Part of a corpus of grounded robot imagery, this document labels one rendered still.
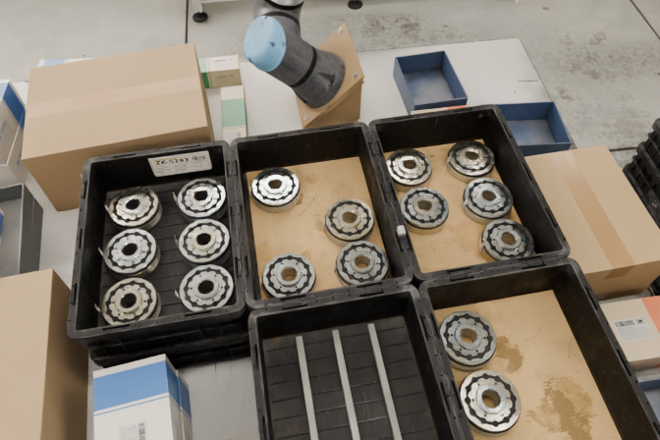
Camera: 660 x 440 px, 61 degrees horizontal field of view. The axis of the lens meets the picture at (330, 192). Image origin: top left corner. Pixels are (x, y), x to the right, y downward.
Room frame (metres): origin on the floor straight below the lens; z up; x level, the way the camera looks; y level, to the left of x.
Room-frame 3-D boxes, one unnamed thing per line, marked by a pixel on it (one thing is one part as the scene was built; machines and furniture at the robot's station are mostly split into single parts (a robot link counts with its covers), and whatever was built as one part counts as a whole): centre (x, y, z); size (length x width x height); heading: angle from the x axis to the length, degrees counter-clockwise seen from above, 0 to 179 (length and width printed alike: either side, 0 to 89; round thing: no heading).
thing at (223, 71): (1.22, 0.38, 0.73); 0.24 x 0.06 x 0.06; 99
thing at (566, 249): (0.68, -0.26, 0.92); 0.40 x 0.30 x 0.02; 10
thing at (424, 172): (0.78, -0.17, 0.86); 0.10 x 0.10 x 0.01
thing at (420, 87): (1.17, -0.28, 0.74); 0.20 x 0.15 x 0.07; 11
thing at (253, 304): (0.62, 0.03, 0.92); 0.40 x 0.30 x 0.02; 10
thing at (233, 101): (1.02, 0.25, 0.73); 0.24 x 0.06 x 0.06; 8
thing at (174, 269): (0.57, 0.33, 0.87); 0.40 x 0.30 x 0.11; 10
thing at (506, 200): (0.69, -0.34, 0.86); 0.10 x 0.10 x 0.01
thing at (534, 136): (0.99, -0.50, 0.74); 0.20 x 0.15 x 0.07; 94
